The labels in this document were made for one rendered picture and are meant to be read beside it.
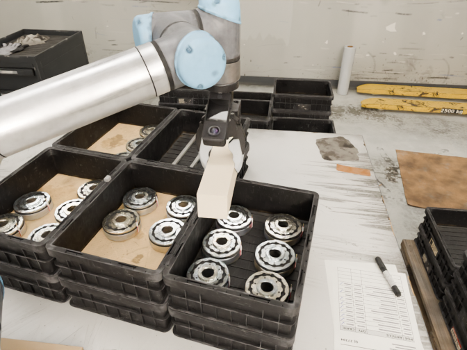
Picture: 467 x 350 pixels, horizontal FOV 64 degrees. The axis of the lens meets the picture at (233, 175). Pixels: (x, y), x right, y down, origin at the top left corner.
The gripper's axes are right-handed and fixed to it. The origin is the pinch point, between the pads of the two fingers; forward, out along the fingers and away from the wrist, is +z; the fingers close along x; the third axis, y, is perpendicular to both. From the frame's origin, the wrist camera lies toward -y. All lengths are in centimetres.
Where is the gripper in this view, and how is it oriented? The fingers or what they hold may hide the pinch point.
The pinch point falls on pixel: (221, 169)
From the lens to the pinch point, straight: 83.9
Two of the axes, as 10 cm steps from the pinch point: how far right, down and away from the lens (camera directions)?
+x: -9.9, -0.7, 1.0
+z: 0.0, 8.2, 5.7
